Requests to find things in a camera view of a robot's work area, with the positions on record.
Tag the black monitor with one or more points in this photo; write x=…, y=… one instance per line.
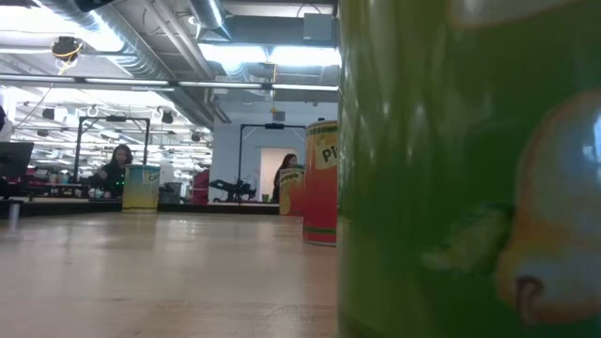
x=14, y=159

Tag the silver ventilation duct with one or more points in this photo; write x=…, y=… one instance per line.
x=136, y=61
x=209, y=14

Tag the white door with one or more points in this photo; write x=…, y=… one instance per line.
x=268, y=173

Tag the background black robot arm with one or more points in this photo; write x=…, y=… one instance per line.
x=230, y=188

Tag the red cabinet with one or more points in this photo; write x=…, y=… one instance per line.
x=201, y=188

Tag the orange pineapple can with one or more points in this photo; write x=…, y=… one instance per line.
x=319, y=197
x=291, y=192

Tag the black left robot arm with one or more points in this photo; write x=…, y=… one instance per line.
x=94, y=4

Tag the grey ceiling box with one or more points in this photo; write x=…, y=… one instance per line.
x=318, y=27

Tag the fluorescent ceiling light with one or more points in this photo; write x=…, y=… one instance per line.
x=291, y=55

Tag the person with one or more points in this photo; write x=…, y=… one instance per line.
x=287, y=161
x=115, y=173

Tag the black aluminium rig frame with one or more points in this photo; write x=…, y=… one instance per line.
x=70, y=207

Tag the grey hanging box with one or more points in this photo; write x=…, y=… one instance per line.
x=278, y=116

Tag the green pears can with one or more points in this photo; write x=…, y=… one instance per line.
x=422, y=141

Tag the grey bin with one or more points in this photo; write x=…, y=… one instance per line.
x=171, y=193

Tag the silver metal post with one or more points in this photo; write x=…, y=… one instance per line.
x=13, y=216

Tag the black gantry frame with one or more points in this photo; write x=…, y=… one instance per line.
x=115, y=118
x=274, y=126

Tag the black hanging spotlight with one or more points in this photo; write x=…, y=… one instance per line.
x=166, y=116
x=48, y=113

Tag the long ceiling light bar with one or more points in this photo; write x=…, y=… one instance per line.
x=141, y=82

